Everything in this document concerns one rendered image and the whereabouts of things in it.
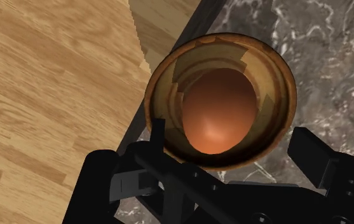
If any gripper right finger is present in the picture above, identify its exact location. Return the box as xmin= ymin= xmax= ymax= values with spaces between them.
xmin=287 ymin=126 xmax=354 ymax=224

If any brown wooden bowl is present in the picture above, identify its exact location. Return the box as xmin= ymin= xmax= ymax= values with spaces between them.
xmin=144 ymin=32 xmax=298 ymax=172

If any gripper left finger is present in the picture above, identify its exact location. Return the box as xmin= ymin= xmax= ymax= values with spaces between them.
xmin=62 ymin=118 xmax=227 ymax=224

